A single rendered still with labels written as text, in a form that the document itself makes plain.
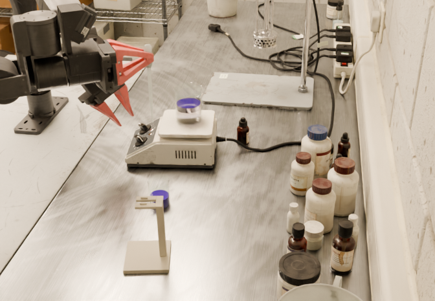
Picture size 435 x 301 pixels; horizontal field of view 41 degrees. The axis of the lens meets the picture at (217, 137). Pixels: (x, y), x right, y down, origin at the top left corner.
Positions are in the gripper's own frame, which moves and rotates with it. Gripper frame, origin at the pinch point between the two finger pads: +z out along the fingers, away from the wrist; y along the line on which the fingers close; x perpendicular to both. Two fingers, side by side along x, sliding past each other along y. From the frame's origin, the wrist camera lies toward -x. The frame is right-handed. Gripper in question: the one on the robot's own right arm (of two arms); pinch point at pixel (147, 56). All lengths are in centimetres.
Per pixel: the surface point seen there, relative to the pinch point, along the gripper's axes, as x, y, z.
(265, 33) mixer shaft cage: 14, 38, 43
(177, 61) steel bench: 32, 71, 30
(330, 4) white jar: 26, 86, 96
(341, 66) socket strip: 28, 38, 69
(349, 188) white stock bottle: 25.1, -19.1, 32.4
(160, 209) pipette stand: 21.0, -16.4, -4.4
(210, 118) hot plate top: 23.4, 15.2, 17.9
